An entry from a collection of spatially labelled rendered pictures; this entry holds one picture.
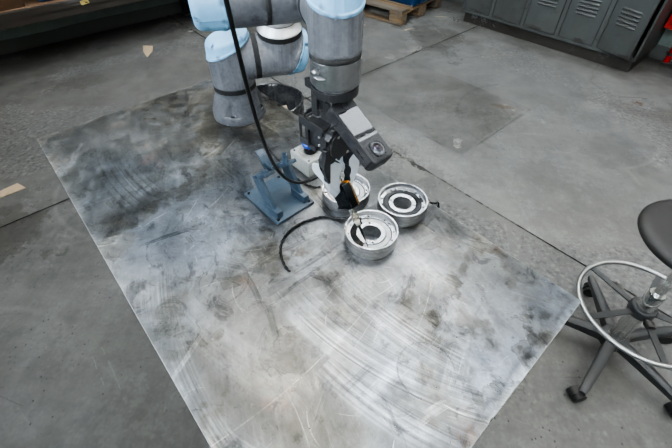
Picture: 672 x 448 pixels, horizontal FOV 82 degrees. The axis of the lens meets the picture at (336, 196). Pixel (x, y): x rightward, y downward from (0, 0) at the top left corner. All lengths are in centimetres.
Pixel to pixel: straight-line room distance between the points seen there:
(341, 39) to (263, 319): 46
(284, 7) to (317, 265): 44
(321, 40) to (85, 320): 157
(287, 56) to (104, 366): 127
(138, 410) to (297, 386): 103
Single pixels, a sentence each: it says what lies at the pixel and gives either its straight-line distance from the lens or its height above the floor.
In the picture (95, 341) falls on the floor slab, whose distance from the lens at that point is 181.
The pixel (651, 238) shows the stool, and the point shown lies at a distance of 134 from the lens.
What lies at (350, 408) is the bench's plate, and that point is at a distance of 64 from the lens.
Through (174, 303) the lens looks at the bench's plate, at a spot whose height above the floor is 80.
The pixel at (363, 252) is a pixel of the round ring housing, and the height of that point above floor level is 83.
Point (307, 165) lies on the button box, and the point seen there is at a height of 84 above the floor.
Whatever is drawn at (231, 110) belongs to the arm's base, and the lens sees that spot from 114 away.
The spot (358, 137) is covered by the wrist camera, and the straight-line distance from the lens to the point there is 57.
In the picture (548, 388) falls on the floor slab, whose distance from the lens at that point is 167.
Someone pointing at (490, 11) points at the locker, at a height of 17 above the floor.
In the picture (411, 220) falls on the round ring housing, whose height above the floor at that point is 83.
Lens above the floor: 140
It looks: 43 degrees down
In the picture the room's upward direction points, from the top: straight up
